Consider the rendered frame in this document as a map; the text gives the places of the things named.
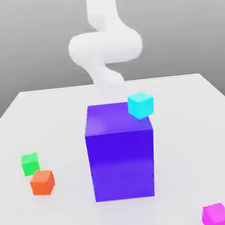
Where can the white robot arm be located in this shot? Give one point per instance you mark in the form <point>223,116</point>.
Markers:
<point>105,46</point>

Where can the small orange cube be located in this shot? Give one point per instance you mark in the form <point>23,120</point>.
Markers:
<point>42,183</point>

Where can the large purple box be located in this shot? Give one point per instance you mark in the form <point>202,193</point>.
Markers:
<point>121,162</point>

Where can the small magenta cube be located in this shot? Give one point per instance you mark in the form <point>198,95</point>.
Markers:
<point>216,216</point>

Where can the small green cube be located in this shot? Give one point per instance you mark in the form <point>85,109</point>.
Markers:
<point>30,164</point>

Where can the small cyan cube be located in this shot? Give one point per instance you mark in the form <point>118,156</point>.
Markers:
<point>141,105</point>

